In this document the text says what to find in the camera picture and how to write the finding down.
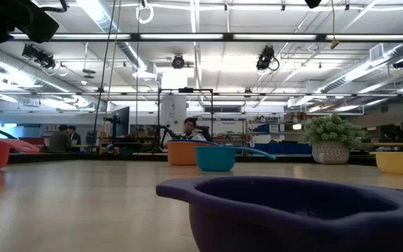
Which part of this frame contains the black background station frame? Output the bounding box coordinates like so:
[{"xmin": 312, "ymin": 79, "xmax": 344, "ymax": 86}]
[{"xmin": 157, "ymin": 87, "xmax": 215, "ymax": 152}]

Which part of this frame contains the orange measuring cup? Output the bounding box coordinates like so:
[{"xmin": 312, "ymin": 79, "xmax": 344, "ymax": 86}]
[{"xmin": 166, "ymin": 139, "xmax": 210, "ymax": 167}]

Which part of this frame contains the black aluminium table frame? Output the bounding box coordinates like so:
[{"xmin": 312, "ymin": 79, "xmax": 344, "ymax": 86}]
[{"xmin": 8, "ymin": 152, "xmax": 379, "ymax": 166}]

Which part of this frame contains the black rig crossbar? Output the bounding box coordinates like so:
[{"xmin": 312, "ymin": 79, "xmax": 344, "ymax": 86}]
[{"xmin": 8, "ymin": 32, "xmax": 403, "ymax": 43}]

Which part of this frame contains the small dark blue measuring cup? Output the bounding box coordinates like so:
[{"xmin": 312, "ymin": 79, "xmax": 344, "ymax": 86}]
[{"xmin": 155, "ymin": 176, "xmax": 403, "ymax": 252}]

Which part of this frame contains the white column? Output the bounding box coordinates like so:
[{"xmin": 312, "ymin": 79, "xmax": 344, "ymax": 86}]
[{"xmin": 159, "ymin": 94, "xmax": 188, "ymax": 131}]

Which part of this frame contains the person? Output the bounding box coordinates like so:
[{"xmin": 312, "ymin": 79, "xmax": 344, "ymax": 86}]
[
  {"xmin": 67, "ymin": 125, "xmax": 83, "ymax": 146},
  {"xmin": 48, "ymin": 124, "xmax": 73, "ymax": 153},
  {"xmin": 178, "ymin": 117, "xmax": 204, "ymax": 141}
]

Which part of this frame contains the thin black hanging cable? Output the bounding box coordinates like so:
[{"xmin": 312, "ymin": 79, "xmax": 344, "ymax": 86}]
[{"xmin": 135, "ymin": 20, "xmax": 141, "ymax": 141}]

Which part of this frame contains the yellow cord with connector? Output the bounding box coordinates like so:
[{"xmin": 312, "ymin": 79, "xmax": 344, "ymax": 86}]
[{"xmin": 330, "ymin": 0, "xmax": 341, "ymax": 50}]

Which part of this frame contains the white cable loop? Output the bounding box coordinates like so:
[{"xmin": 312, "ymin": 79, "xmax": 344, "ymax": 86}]
[{"xmin": 135, "ymin": 0, "xmax": 155, "ymax": 25}]

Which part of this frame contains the yellow measuring cup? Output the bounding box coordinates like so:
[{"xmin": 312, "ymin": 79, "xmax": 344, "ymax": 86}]
[{"xmin": 369, "ymin": 150, "xmax": 403, "ymax": 176}]

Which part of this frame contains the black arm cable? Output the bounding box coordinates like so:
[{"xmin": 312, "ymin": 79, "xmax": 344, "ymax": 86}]
[{"xmin": 37, "ymin": 0, "xmax": 69, "ymax": 14}]

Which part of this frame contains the teal measuring cup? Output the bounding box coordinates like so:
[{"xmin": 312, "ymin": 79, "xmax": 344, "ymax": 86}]
[{"xmin": 194, "ymin": 145, "xmax": 277, "ymax": 172}]

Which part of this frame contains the thin tan hanging cord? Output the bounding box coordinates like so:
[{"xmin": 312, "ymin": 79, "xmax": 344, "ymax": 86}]
[{"xmin": 99, "ymin": 0, "xmax": 122, "ymax": 153}]

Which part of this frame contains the black monitor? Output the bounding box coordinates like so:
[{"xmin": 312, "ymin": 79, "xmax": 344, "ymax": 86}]
[{"xmin": 111, "ymin": 106, "xmax": 132, "ymax": 139}]

